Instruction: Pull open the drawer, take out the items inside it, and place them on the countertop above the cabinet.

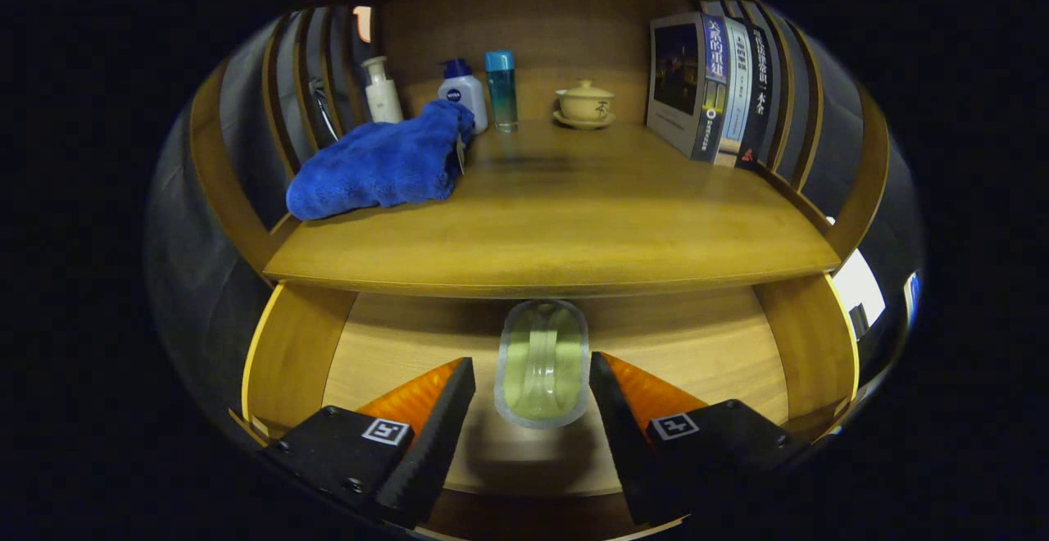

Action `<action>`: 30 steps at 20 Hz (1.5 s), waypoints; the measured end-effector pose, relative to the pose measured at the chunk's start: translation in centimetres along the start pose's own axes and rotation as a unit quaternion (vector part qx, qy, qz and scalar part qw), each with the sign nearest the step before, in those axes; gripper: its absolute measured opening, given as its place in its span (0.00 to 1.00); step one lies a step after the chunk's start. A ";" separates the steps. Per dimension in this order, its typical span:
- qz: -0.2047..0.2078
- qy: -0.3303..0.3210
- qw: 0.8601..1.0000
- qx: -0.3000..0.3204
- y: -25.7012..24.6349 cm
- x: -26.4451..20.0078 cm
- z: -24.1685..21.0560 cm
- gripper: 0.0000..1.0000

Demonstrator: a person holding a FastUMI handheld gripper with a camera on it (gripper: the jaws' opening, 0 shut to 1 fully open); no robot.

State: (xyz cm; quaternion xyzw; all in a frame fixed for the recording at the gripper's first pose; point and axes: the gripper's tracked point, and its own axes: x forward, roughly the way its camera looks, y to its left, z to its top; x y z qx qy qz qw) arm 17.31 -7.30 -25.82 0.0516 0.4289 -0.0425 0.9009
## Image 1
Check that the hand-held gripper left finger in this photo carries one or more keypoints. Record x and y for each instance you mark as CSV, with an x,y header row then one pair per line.
x,y
430,451

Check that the white pump bottle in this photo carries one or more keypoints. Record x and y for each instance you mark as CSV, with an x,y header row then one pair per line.
x,y
383,102

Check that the wooden countertop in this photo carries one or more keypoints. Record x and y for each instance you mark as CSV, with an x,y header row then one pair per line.
x,y
574,213

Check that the wooden drawer with black knob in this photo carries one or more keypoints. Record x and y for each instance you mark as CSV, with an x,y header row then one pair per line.
x,y
393,344

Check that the white side table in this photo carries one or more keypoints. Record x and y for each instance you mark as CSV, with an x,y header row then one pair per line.
x,y
860,287

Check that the beige lidded tea cup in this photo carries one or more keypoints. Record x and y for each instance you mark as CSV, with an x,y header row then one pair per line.
x,y
585,104

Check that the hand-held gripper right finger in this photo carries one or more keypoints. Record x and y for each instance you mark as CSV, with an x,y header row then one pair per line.
x,y
627,451

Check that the book with blue spine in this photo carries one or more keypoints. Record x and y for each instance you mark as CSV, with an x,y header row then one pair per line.
x,y
676,74

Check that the white bottle with blue cap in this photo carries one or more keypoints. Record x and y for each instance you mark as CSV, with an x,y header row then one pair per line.
x,y
467,90

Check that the book with black spine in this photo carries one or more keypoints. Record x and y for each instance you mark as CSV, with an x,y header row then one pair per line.
x,y
758,106

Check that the white and blue device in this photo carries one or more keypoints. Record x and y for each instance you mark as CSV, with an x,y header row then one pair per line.
x,y
914,295

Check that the blue towel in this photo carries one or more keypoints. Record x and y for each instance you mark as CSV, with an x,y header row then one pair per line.
x,y
377,164

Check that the book with white spine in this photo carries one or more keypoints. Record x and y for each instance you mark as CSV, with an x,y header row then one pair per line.
x,y
736,90

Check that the wooden cabinet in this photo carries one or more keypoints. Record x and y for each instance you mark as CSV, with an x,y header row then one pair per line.
x,y
533,25

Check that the teal clear bottle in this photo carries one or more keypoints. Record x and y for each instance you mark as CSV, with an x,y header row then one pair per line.
x,y
501,90

